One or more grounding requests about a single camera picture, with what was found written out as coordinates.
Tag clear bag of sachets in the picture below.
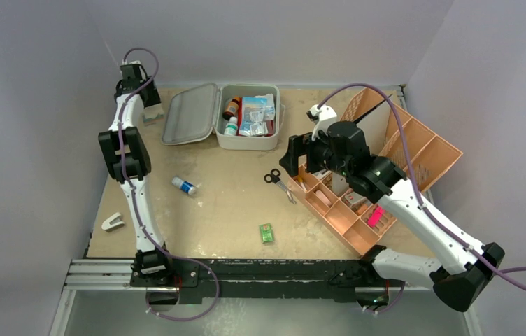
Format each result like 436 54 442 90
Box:
238 122 268 137

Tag black handled scissors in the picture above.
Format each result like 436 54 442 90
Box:
264 168 297 204

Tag grey medicine case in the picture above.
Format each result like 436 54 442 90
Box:
161 83 287 152

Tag white blue mask packet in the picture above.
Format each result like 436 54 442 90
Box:
255 94 276 121

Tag blue clear wipes packet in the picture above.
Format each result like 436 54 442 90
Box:
241 97 264 123

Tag clear white cap bottle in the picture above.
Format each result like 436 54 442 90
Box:
223 116 239 136

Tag brown bottle orange cap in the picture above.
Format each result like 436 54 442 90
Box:
222 96 241 120

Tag small green box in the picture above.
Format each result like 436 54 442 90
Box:
259 223 275 244

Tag white bottle blue label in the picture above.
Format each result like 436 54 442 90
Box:
171 176 197 195

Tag white sponge pad stack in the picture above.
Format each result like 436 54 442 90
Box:
141 104 164 126

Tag red fabric pouch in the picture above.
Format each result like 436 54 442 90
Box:
265 120 275 137

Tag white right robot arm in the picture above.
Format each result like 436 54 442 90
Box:
303 121 505 312

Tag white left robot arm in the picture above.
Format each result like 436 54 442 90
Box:
98 61 305 286

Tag peach plastic desk organizer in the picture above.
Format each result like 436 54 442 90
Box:
280 88 461 258

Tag red white card box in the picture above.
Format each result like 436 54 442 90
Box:
342 192 367 207

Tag pink eraser block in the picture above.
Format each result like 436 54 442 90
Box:
315 189 332 208

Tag pink sticky note block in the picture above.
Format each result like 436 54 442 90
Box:
367 206 384 228

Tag white staple remover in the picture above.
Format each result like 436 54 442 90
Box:
101 212 125 232

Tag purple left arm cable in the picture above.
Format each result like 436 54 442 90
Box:
114 48 221 323

